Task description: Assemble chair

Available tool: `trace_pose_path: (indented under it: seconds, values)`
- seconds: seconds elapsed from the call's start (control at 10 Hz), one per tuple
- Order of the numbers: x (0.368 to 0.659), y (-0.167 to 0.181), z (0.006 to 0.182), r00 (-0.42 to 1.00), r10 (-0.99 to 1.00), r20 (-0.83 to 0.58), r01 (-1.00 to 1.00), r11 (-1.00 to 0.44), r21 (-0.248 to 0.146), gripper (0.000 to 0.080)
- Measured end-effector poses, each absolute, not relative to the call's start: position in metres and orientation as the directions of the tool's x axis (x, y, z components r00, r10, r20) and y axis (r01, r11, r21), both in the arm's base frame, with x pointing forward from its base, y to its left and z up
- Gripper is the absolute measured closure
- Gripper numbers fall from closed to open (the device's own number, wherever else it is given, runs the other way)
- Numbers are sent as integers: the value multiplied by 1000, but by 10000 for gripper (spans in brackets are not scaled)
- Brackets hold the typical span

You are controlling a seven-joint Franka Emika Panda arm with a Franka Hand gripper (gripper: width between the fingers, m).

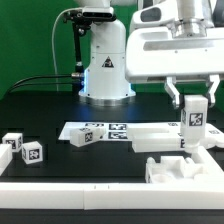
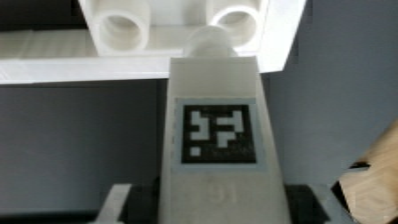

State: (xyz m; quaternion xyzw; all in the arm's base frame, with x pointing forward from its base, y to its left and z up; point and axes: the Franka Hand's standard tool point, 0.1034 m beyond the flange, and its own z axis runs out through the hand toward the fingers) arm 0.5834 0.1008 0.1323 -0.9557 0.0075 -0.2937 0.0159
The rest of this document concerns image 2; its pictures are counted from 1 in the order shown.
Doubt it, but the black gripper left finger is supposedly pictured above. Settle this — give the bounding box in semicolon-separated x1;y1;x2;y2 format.
95;184;157;224

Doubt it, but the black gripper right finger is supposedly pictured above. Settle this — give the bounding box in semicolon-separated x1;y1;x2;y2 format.
285;183;356;224

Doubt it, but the white chair seat with pegs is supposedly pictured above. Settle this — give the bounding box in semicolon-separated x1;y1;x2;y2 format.
79;0;308;73

